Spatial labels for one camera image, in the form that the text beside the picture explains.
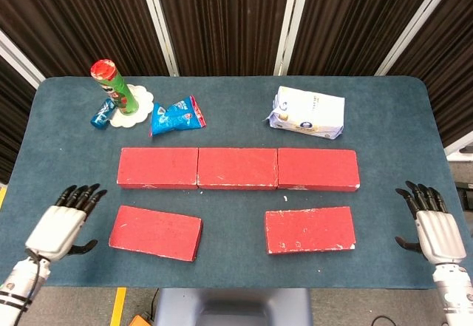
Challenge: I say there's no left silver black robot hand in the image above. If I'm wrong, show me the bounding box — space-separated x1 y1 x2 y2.
24 183 108 263

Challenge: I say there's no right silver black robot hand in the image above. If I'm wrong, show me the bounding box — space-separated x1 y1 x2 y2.
394 180 467 266

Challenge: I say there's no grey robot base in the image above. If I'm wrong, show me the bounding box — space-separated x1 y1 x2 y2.
153 288 313 326

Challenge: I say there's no black equipment box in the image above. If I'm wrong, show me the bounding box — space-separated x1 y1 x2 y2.
454 180 473 211

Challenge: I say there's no white partition foot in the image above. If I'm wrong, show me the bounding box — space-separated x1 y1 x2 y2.
445 143 473 163

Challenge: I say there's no dark brown ribbed partition panel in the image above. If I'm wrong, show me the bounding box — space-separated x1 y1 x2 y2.
287 0 446 78
384 0 473 149
152 0 296 78
0 54 38 186
0 0 171 79

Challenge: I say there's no small blue snack tube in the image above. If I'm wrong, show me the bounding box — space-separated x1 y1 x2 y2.
89 98 117 130

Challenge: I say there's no orange device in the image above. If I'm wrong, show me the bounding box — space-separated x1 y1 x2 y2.
129 313 156 326

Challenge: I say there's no green Pringles can red lid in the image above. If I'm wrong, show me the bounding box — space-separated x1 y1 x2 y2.
89 58 141 116

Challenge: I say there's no white scalloped doily plate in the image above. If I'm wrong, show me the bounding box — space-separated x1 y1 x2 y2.
109 84 154 129

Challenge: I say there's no blue Oreo snack bag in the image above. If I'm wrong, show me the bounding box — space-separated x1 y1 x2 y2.
149 95 207 137

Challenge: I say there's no white tissue pack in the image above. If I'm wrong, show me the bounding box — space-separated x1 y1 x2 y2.
262 85 346 140

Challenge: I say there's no blue felt table cover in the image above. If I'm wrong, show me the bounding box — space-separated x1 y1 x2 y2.
0 75 455 291

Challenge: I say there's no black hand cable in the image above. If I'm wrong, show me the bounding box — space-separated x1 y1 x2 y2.
21 248 44 308

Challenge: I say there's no black floor cable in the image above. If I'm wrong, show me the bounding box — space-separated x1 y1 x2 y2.
149 288 160 319
369 315 398 326

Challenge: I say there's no white partition frame post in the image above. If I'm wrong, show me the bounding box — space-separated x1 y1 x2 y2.
374 0 465 77
136 0 181 78
273 0 314 77
0 30 46 89

